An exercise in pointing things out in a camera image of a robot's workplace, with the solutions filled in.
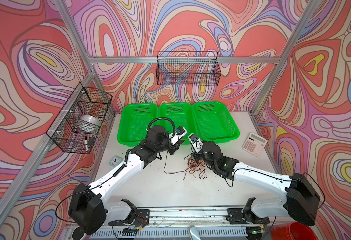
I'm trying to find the cable bundle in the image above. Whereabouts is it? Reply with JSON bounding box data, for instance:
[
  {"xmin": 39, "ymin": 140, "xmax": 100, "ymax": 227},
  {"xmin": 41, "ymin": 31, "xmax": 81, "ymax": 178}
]
[{"xmin": 183, "ymin": 151, "xmax": 208, "ymax": 181}]

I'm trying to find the red orange cable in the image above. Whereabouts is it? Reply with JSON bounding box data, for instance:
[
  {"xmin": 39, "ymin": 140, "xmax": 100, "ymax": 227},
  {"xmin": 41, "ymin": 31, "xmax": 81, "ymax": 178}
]
[{"xmin": 162, "ymin": 149, "xmax": 191, "ymax": 176}]

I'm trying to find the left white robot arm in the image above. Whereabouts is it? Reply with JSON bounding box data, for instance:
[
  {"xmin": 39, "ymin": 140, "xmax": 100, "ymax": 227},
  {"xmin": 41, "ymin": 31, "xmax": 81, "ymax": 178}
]
[{"xmin": 68, "ymin": 118, "xmax": 187, "ymax": 236}]

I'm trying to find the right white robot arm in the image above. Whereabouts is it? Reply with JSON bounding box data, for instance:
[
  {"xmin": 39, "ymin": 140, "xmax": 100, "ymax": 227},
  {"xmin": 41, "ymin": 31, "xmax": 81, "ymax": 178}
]
[{"xmin": 190, "ymin": 140, "xmax": 320, "ymax": 227}]

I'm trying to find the right green plastic basket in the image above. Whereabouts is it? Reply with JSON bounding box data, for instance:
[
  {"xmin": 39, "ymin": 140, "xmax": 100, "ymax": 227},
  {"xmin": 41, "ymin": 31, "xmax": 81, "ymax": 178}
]
[{"xmin": 192, "ymin": 101, "xmax": 240, "ymax": 144}]

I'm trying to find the green plastic basket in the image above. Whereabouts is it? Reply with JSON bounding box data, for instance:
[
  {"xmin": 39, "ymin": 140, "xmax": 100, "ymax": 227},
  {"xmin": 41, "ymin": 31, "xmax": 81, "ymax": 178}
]
[
  {"xmin": 192, "ymin": 101, "xmax": 240, "ymax": 144},
  {"xmin": 117, "ymin": 103, "xmax": 158, "ymax": 147},
  {"xmin": 157, "ymin": 103, "xmax": 198, "ymax": 145}
]

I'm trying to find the left green plastic basket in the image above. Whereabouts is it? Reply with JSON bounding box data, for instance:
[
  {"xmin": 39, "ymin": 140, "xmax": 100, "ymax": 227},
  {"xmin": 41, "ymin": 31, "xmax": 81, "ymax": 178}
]
[{"xmin": 117, "ymin": 103, "xmax": 158, "ymax": 147}]

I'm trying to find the middle green plastic basket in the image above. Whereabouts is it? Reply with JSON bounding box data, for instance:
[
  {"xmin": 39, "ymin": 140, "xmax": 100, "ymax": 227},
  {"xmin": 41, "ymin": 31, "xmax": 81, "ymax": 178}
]
[{"xmin": 157, "ymin": 103, "xmax": 198, "ymax": 145}]

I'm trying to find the white pink calculator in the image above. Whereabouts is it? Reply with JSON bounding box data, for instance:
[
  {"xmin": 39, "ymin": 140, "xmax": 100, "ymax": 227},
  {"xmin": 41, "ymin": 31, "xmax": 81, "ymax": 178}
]
[{"xmin": 242, "ymin": 133, "xmax": 267, "ymax": 157}]

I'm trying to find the small green alarm clock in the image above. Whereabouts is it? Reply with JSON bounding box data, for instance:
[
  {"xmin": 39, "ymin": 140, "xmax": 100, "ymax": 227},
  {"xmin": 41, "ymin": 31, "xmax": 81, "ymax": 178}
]
[{"xmin": 109, "ymin": 156, "xmax": 124, "ymax": 168}]

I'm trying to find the red bucket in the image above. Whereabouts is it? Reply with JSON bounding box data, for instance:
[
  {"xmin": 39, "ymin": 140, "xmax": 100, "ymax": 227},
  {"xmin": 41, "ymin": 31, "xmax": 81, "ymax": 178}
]
[{"xmin": 271, "ymin": 222, "xmax": 313, "ymax": 240}]

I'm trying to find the grey round speaker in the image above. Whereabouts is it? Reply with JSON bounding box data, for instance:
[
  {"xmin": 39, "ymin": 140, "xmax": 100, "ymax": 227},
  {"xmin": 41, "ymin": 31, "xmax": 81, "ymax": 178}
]
[{"xmin": 71, "ymin": 227, "xmax": 86, "ymax": 240}]

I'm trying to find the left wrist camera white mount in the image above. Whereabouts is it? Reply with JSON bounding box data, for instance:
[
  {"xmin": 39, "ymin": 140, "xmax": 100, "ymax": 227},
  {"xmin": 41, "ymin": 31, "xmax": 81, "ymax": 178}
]
[{"xmin": 170, "ymin": 126, "xmax": 187, "ymax": 146}]

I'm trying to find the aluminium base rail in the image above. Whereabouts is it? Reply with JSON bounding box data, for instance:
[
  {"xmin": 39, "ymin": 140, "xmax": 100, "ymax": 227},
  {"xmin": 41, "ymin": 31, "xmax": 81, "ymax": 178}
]
[{"xmin": 67, "ymin": 205, "xmax": 314, "ymax": 240}]

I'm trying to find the black wire basket back wall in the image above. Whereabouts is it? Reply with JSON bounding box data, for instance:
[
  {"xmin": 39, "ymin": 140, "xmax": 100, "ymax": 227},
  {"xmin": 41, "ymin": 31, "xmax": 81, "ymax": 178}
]
[{"xmin": 156, "ymin": 50, "xmax": 221, "ymax": 87}]

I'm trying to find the black wire basket wall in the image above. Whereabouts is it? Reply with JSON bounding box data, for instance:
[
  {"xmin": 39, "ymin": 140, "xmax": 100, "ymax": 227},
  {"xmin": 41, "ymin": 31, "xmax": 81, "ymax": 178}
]
[
  {"xmin": 156, "ymin": 50, "xmax": 221, "ymax": 87},
  {"xmin": 46, "ymin": 83, "xmax": 112, "ymax": 154}
]

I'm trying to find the black wire basket left wall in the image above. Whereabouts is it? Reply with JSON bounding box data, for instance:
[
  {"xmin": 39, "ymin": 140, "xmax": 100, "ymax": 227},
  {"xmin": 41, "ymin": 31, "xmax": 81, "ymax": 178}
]
[{"xmin": 46, "ymin": 83, "xmax": 112, "ymax": 154}]

